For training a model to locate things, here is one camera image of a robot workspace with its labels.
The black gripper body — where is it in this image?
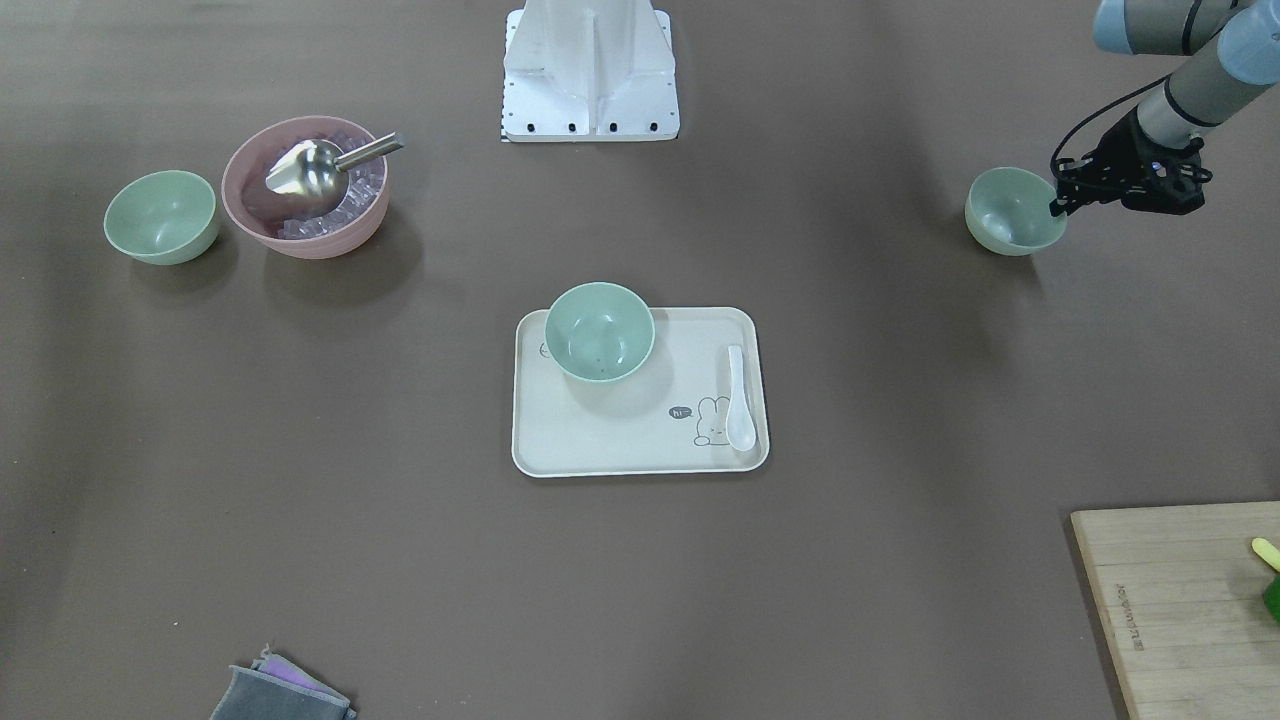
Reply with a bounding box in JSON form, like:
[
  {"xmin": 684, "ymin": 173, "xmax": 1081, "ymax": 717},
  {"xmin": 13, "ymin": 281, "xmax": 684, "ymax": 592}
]
[{"xmin": 1052, "ymin": 109, "xmax": 1213, "ymax": 217}]

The green bowl end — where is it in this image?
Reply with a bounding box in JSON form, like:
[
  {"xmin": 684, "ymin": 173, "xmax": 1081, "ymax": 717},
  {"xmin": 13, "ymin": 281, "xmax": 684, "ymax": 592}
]
[{"xmin": 964, "ymin": 167, "xmax": 1068, "ymax": 258}]

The green bowl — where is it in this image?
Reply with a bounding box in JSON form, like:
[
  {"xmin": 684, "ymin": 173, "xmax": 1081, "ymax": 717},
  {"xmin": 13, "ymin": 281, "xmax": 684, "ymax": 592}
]
[
  {"xmin": 102, "ymin": 170, "xmax": 221, "ymax": 266},
  {"xmin": 544, "ymin": 282, "xmax": 657, "ymax": 383}
]

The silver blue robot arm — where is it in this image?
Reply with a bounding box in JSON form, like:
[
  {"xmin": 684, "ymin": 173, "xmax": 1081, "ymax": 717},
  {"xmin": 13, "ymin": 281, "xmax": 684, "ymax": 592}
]
[{"xmin": 1050, "ymin": 1, "xmax": 1279, "ymax": 218}]

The grey purple cloth stack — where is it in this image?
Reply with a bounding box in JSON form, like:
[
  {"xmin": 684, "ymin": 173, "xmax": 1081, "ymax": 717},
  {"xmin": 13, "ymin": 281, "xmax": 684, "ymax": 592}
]
[{"xmin": 210, "ymin": 646, "xmax": 358, "ymax": 719}]

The white ceramic spoon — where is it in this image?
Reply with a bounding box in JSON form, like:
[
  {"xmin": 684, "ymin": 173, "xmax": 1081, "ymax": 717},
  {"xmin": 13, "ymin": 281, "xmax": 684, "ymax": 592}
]
[{"xmin": 726, "ymin": 345, "xmax": 756, "ymax": 452}]

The yellow plastic knife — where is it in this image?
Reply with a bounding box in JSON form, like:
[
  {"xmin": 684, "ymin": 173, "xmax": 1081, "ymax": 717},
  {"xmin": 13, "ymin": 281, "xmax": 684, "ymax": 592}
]
[{"xmin": 1251, "ymin": 537, "xmax": 1280, "ymax": 573}]

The wooden cutting board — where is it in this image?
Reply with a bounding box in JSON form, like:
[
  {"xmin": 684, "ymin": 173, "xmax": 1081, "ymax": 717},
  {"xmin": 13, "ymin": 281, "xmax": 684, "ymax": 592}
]
[{"xmin": 1070, "ymin": 501, "xmax": 1279, "ymax": 719}]

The green lime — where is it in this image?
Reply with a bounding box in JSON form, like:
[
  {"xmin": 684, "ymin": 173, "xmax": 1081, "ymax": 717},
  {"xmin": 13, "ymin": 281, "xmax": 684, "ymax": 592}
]
[{"xmin": 1262, "ymin": 574, "xmax": 1280, "ymax": 623}]

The cream serving tray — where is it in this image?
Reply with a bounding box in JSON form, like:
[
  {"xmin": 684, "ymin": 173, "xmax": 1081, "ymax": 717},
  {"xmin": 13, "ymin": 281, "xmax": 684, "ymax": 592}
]
[{"xmin": 511, "ymin": 307, "xmax": 771, "ymax": 479}]

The green bowl on tray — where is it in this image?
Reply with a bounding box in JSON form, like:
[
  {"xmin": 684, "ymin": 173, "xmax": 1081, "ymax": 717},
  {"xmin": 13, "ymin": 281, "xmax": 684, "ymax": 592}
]
[{"xmin": 544, "ymin": 282, "xmax": 657, "ymax": 383}]

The metal ice scoop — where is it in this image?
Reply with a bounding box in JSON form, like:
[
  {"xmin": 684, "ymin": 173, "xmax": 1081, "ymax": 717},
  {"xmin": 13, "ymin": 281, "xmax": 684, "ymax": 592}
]
[{"xmin": 264, "ymin": 133, "xmax": 404, "ymax": 220}]

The pink bowl with ice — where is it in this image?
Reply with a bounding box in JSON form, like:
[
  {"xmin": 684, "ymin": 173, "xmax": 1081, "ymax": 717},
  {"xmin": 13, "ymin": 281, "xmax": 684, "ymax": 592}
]
[{"xmin": 220, "ymin": 115, "xmax": 403, "ymax": 259}]

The white camera post base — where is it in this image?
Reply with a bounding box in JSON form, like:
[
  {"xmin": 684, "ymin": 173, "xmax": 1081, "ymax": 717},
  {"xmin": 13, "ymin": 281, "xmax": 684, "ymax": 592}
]
[{"xmin": 500, "ymin": 1, "xmax": 681, "ymax": 143}]

